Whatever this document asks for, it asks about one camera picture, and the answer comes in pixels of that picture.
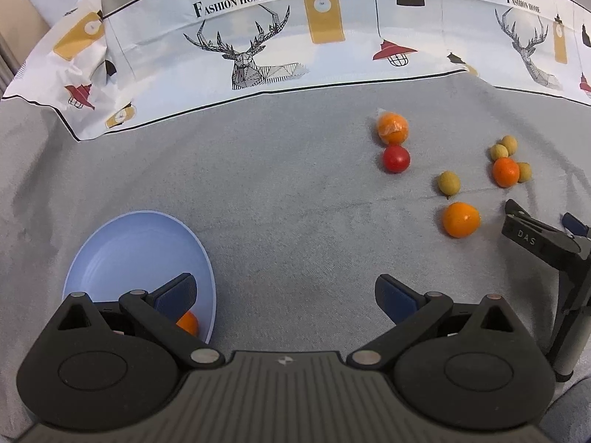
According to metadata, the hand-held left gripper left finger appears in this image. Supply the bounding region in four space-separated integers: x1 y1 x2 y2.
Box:
54 273 227 370

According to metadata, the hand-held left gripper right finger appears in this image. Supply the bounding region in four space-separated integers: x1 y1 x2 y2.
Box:
346 274 519 370

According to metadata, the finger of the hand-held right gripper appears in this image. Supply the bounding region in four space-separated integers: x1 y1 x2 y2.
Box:
560 212 591 242
501 199 578 261

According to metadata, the light blue plate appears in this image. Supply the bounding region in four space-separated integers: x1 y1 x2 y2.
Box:
62 211 217 344

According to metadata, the red tomato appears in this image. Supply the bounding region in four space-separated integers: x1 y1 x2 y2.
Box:
382 144 411 174

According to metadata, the plastic-wrapped orange tangerine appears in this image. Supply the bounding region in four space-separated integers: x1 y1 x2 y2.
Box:
375 107 411 145

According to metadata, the white deer-print cloth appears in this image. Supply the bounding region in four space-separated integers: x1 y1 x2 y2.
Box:
2 0 591 142

